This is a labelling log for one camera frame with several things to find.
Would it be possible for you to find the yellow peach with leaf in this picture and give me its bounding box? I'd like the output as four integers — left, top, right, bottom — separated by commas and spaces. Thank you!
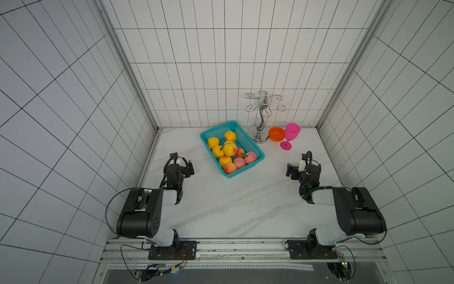
207, 137, 219, 150

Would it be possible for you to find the yellow red peach top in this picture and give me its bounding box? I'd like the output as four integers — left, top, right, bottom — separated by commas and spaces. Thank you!
219, 155, 232, 169

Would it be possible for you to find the yellow peach leaf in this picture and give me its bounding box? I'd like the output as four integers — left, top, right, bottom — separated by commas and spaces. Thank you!
223, 144, 237, 157

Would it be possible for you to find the pink peach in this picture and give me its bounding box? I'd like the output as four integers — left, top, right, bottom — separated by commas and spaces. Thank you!
233, 157, 247, 170
244, 151, 258, 164

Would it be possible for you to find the pink peach bottom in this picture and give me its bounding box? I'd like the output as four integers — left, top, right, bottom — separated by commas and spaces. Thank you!
233, 157, 247, 170

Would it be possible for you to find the orange red peach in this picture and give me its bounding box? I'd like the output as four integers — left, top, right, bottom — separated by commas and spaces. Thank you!
234, 148, 246, 158

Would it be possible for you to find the teal plastic basket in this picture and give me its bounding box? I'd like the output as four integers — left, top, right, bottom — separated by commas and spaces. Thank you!
200, 121, 265, 178

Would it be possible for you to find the yellow peach red spot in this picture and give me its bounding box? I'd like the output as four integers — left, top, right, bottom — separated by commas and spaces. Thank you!
223, 140, 236, 146

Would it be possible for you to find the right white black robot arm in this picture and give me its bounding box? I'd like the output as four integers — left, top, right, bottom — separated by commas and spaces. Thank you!
286, 164, 387, 260

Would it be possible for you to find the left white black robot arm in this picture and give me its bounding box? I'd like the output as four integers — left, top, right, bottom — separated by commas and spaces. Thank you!
105, 153, 196, 260

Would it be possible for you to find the pink plastic goblet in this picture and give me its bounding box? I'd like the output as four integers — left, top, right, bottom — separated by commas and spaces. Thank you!
280, 123, 301, 150

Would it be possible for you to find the orange plastic bowl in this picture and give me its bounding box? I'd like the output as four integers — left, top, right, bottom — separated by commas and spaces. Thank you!
268, 127, 285, 142

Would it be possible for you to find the metal cup drying rack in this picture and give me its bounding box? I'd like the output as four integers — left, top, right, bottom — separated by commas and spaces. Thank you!
245, 90, 287, 144

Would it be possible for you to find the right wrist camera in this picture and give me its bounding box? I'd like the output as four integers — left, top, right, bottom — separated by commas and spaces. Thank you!
299, 151, 313, 172

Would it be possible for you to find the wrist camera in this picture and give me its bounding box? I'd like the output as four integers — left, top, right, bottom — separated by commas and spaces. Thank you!
299, 151, 313, 172
165, 153, 188, 168

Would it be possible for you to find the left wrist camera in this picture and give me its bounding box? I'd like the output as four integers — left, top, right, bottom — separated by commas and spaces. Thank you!
165, 153, 188, 168

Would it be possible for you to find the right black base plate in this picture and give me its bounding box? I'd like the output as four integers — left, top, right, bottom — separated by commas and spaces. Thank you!
284, 240, 338, 260

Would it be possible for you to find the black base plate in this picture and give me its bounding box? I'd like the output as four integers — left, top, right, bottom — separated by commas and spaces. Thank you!
148, 241, 197, 260
284, 240, 338, 260

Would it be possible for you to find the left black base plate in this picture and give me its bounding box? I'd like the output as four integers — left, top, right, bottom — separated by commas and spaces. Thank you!
148, 241, 197, 260

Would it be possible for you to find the aluminium mounting rail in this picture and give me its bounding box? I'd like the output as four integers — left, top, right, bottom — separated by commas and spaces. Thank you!
100, 239, 386, 272

